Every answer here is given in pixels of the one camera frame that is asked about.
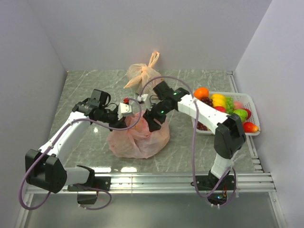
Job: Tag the red fake strawberry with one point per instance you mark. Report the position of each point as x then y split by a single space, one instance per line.
220 108

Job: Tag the red yellow fake pear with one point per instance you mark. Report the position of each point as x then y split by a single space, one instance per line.
249 127

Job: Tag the yellow fake banana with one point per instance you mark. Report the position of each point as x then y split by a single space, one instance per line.
219 100

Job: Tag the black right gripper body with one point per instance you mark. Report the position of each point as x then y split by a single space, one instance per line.
158 111

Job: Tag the white plastic fruit basket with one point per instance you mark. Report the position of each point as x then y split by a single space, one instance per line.
249 106

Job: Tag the green fake guava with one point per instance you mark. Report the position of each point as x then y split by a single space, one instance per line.
243 114

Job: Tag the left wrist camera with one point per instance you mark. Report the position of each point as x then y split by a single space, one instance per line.
124 109

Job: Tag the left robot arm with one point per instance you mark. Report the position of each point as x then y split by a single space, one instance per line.
45 166

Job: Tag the tied beige plastic bag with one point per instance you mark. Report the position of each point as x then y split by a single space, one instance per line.
143 77

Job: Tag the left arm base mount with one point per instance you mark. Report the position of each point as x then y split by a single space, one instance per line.
87 194

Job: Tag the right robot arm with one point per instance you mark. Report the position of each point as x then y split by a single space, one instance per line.
227 129

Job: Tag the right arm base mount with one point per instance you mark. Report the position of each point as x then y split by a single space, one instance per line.
227 188

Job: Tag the orange fake orange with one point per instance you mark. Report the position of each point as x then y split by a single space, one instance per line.
201 93

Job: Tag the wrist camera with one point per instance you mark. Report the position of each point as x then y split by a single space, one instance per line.
124 109
145 99

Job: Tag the pink plastic bag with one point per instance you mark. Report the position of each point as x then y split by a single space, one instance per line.
138 142

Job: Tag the green grape bunch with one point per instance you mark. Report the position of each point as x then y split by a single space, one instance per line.
229 105

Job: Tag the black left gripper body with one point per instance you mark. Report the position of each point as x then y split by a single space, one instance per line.
110 117

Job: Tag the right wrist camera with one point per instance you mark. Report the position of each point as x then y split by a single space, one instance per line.
145 99

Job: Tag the dark red grape bunch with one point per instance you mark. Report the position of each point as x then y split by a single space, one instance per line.
208 101

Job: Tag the pink fake peach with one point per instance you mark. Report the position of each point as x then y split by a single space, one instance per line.
238 105

